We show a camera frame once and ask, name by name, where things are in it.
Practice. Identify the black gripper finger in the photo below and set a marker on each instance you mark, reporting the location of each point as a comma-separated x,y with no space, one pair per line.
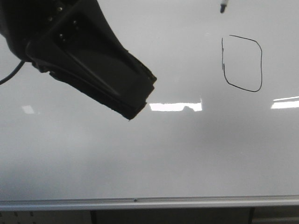
100,96
81,43

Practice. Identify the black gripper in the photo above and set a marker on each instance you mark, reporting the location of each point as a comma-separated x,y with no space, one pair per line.
21,20

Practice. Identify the white dry-erase marker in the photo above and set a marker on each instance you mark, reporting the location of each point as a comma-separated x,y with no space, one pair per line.
223,5

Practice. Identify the dark cabinet below whiteboard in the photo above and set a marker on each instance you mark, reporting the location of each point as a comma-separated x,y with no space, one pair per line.
232,215

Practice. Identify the white whiteboard with aluminium frame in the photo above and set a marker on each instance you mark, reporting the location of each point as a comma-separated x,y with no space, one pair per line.
220,129

